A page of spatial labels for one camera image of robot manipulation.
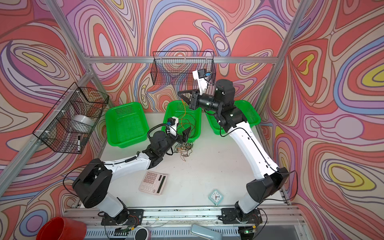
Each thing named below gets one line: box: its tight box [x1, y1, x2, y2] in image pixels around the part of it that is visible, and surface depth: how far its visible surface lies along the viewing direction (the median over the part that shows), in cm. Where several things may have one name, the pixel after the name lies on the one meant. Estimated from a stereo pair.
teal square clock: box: [208, 189, 224, 206], surface depth 80 cm
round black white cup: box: [134, 227, 149, 240], surface depth 66 cm
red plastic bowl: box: [36, 216, 88, 240], surface depth 62 cm
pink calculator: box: [138, 170, 168, 196], surface depth 84 cm
